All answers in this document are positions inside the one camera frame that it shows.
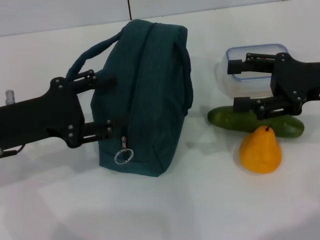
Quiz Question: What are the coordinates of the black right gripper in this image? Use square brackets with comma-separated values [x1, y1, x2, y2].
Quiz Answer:
[226, 52, 320, 121]

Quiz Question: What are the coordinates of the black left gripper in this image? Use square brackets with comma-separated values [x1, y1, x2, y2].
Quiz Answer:
[0, 69, 128, 150]

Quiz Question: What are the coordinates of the clear plastic food container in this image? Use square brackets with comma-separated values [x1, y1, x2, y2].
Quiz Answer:
[214, 43, 296, 100]

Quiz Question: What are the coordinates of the green cucumber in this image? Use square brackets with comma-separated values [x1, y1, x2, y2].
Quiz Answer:
[206, 105, 305, 139]

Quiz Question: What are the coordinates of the teal fabric zipper bag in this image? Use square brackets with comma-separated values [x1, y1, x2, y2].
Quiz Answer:
[65, 19, 195, 178]

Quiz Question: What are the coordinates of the clear zipper pull ring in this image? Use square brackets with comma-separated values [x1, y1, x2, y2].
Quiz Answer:
[113, 147, 135, 166]

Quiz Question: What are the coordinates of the yellow pear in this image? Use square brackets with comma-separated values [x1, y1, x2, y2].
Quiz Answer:
[238, 124, 284, 175]

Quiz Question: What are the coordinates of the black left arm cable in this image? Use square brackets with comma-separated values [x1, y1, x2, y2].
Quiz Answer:
[0, 143, 26, 159]

